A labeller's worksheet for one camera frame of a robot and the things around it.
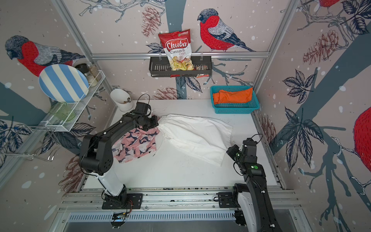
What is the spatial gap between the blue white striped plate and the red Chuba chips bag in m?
0.50

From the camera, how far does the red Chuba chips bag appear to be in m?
0.80

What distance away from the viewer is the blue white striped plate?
683 millimetres
